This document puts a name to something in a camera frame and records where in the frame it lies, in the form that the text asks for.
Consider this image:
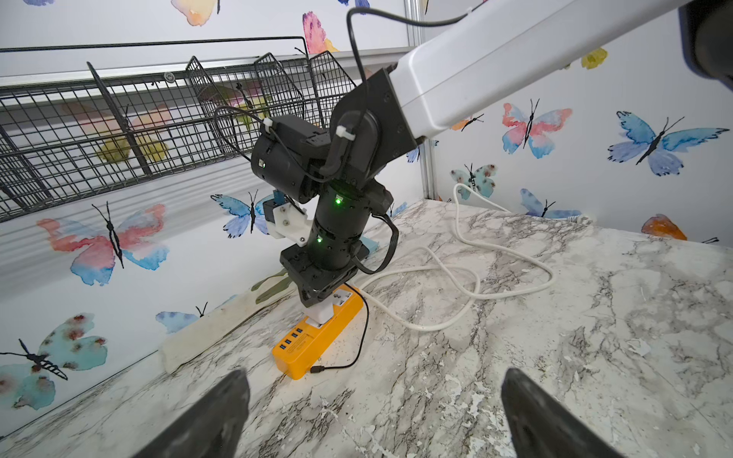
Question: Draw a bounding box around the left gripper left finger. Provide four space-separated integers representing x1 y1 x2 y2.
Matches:
137 369 250 457

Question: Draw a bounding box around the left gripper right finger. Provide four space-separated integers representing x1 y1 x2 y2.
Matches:
501 368 622 458

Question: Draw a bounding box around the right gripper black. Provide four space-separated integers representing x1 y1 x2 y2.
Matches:
280 240 370 307

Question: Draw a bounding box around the white charger adapter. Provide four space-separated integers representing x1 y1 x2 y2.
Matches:
305 297 335 328

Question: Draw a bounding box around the black charging cable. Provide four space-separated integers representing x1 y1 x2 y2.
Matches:
309 282 371 376

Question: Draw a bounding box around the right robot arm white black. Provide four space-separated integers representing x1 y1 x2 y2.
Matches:
250 1 732 307

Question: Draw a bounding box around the orange power strip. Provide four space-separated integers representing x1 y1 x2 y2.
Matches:
272 285 365 380

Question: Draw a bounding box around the white cloth with green print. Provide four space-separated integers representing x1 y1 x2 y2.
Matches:
158 271 296 374

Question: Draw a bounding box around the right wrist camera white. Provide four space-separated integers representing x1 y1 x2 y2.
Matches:
263 190 313 247

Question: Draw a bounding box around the black wire wall basket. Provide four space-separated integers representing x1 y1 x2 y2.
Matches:
1 52 355 221

